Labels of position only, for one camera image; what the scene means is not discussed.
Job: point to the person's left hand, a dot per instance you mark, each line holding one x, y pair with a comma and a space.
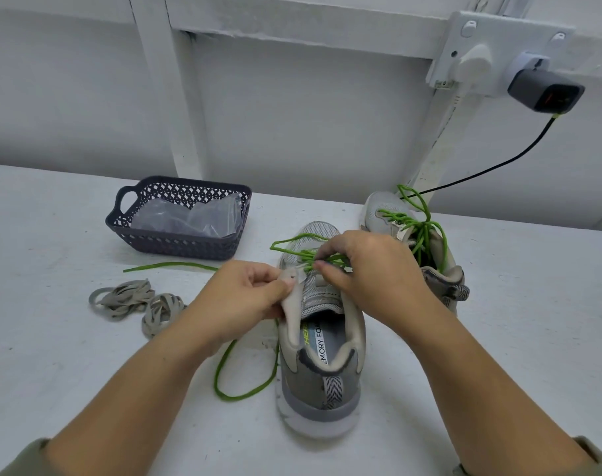
237, 302

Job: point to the dark plastic lattice basket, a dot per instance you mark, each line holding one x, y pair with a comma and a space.
167, 243

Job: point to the person's left forearm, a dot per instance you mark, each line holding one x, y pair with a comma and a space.
103, 421

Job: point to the white plug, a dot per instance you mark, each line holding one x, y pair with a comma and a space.
474, 66

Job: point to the green shoelace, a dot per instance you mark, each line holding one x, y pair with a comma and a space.
420, 225
241, 391

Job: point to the person's right forearm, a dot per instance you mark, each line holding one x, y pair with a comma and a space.
509, 411

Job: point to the person's right hand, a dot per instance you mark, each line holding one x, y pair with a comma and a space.
380, 277

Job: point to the clear plastic bag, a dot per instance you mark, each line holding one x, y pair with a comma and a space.
187, 218

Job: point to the gray sneaker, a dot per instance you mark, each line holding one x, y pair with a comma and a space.
321, 386
450, 282

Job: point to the gray charger adapter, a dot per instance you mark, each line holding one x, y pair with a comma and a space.
546, 90

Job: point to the white wall socket plate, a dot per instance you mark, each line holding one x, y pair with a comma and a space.
499, 34

